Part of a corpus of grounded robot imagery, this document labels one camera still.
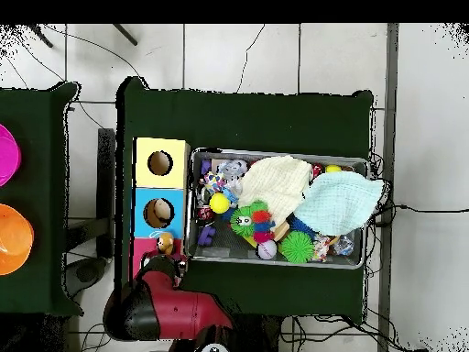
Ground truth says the black floor cable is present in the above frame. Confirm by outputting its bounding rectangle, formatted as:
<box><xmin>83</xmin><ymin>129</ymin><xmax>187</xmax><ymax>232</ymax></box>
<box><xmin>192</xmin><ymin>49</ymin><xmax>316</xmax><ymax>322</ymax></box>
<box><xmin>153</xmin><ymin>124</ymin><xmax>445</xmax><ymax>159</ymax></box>
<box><xmin>376</xmin><ymin>203</ymin><xmax>469</xmax><ymax>215</ymax></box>

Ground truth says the pink plastic bowl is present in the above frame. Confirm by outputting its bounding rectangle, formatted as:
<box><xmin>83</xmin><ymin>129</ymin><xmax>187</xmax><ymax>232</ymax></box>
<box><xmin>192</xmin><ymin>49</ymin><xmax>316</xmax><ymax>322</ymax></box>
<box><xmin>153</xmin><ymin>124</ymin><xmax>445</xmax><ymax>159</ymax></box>
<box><xmin>0</xmin><ymin>124</ymin><xmax>22</xmax><ymax>188</ymax></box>

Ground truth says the multicolour spiky caterpillar toy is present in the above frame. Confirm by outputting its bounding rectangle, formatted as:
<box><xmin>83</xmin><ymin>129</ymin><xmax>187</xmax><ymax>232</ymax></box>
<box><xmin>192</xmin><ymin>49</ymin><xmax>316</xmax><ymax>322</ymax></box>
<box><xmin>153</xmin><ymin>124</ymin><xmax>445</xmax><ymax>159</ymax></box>
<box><xmin>249</xmin><ymin>200</ymin><xmax>277</xmax><ymax>244</ymax></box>

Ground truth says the mint green muslin cloth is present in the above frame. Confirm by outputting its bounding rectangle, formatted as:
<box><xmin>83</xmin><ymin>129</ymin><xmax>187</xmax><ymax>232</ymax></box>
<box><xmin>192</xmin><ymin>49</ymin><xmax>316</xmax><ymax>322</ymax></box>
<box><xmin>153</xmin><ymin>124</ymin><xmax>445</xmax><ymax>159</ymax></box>
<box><xmin>292</xmin><ymin>170</ymin><xmax>385</xmax><ymax>237</ymax></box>

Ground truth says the black upright panel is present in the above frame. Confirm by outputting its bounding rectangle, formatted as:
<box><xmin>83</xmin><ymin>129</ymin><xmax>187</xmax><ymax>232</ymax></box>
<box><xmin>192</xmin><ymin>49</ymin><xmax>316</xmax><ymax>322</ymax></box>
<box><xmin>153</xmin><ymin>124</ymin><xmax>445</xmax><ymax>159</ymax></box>
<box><xmin>96</xmin><ymin>127</ymin><xmax>116</xmax><ymax>258</ymax></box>

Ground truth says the white baseball with red stitching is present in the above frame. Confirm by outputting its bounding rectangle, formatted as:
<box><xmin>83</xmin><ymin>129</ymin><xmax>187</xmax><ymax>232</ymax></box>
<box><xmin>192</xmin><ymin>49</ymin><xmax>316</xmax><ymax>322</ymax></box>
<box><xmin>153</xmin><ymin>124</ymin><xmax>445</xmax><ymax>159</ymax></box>
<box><xmin>256</xmin><ymin>239</ymin><xmax>278</xmax><ymax>260</ymax></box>

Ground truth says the orange plastic bowl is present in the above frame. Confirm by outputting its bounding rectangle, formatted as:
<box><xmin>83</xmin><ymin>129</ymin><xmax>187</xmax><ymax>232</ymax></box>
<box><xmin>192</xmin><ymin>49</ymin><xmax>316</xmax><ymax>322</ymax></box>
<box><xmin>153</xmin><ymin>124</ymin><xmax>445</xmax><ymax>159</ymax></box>
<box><xmin>0</xmin><ymin>203</ymin><xmax>35</xmax><ymax>276</ymax></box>

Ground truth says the purple plastic toy piece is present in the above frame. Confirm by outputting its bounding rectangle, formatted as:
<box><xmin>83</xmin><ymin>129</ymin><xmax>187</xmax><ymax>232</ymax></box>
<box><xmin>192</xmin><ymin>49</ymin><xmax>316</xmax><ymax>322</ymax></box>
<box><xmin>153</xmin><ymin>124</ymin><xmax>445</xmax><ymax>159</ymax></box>
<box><xmin>197</xmin><ymin>225</ymin><xmax>217</xmax><ymax>247</ymax></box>

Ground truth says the clear plastic bottle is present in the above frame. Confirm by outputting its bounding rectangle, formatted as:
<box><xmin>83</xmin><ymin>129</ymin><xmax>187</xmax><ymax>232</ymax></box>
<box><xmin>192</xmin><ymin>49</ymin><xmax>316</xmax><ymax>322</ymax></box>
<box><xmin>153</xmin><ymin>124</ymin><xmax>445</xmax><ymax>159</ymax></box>
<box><xmin>221</xmin><ymin>181</ymin><xmax>244</xmax><ymax>205</ymax></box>

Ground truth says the orange plush toy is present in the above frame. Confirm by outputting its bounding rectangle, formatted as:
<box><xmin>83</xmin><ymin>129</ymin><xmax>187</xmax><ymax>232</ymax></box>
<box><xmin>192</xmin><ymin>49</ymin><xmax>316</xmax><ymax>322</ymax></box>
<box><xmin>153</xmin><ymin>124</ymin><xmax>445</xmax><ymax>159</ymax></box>
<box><xmin>156</xmin><ymin>231</ymin><xmax>176</xmax><ymax>257</ymax></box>

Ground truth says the dark green table cloth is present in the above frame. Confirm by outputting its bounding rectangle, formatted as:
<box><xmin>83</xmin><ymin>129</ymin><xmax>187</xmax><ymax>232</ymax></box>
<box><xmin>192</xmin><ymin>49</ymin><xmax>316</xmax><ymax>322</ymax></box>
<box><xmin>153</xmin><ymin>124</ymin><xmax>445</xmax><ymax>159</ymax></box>
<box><xmin>115</xmin><ymin>75</ymin><xmax>375</xmax><ymax>324</ymax></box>

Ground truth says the black tripod leg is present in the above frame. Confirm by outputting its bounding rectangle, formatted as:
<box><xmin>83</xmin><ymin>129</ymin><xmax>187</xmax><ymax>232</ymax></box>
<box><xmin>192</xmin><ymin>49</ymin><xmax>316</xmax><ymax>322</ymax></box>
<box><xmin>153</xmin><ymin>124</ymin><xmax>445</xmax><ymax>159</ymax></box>
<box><xmin>111</xmin><ymin>23</ymin><xmax>138</xmax><ymax>47</ymax></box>
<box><xmin>27</xmin><ymin>23</ymin><xmax>54</xmax><ymax>49</ymax></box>

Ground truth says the wooden box with three holes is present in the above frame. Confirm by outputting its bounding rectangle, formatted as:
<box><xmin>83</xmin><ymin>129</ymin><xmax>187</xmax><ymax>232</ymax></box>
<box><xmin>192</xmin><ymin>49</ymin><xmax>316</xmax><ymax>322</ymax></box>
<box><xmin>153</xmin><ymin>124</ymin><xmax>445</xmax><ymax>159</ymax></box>
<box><xmin>128</xmin><ymin>136</ymin><xmax>191</xmax><ymax>289</ymax></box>

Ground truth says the green spiky rubber ball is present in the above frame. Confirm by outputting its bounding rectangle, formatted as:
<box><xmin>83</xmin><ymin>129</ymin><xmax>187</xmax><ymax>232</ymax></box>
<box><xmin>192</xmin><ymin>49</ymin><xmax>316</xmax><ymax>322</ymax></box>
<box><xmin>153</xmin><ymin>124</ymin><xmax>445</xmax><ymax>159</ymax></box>
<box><xmin>279</xmin><ymin>230</ymin><xmax>315</xmax><ymax>264</ymax></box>
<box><xmin>229</xmin><ymin>204</ymin><xmax>258</xmax><ymax>238</ymax></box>

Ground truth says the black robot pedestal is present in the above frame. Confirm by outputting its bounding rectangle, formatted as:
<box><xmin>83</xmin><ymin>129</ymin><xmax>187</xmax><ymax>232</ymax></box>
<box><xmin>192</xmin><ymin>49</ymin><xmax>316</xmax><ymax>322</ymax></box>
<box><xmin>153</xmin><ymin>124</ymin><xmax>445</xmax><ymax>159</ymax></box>
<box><xmin>166</xmin><ymin>313</ymin><xmax>283</xmax><ymax>352</ymax></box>

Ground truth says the silver wire mesh bin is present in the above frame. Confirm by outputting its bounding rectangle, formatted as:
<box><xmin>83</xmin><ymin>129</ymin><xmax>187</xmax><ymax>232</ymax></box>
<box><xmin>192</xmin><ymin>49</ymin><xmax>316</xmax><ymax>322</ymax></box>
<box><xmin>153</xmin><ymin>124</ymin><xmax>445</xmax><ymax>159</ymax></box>
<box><xmin>184</xmin><ymin>147</ymin><xmax>371</xmax><ymax>270</ymax></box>

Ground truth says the cream muslin cloth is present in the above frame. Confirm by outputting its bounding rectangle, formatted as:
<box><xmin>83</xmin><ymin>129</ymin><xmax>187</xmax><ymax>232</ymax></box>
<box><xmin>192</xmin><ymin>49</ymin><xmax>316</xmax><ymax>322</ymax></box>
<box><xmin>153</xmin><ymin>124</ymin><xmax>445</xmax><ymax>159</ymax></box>
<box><xmin>236</xmin><ymin>154</ymin><xmax>313</xmax><ymax>228</ymax></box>

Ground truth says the yellow tennis-style ball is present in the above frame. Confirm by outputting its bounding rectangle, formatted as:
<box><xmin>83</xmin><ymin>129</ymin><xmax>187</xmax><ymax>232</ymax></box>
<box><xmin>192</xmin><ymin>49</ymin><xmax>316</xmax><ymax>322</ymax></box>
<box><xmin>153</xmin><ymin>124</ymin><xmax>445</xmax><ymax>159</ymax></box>
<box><xmin>209</xmin><ymin>192</ymin><xmax>231</xmax><ymax>215</ymax></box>

